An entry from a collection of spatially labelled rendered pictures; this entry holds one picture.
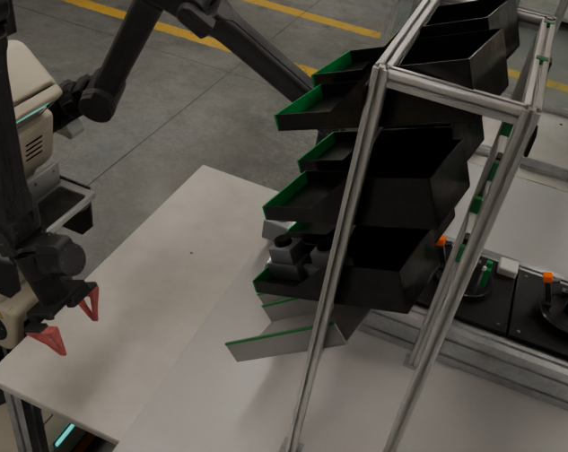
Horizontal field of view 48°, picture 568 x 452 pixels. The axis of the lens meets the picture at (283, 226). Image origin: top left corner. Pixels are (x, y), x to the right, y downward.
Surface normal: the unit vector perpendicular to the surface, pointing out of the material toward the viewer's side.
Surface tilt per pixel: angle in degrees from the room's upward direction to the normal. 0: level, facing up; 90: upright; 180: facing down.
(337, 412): 0
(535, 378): 90
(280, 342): 90
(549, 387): 90
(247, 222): 0
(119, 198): 0
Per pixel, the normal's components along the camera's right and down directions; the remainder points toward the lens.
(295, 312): -0.53, 0.48
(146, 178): 0.12, -0.77
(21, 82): 0.71, -0.34
